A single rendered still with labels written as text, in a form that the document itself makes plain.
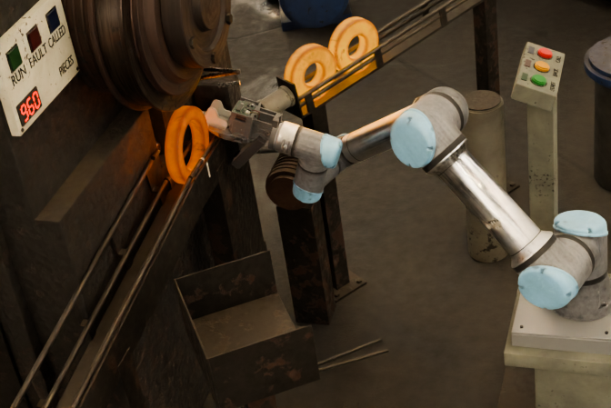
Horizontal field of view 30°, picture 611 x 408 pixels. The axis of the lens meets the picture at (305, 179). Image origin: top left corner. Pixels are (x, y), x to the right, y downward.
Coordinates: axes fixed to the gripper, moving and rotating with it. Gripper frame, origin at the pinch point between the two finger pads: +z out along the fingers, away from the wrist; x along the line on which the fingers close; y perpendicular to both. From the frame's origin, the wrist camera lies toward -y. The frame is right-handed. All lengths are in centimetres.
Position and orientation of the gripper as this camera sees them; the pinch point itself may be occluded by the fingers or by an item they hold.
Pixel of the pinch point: (198, 117)
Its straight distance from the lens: 277.6
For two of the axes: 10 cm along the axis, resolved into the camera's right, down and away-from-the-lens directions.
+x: -2.7, 5.6, -7.8
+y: 1.7, -7.7, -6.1
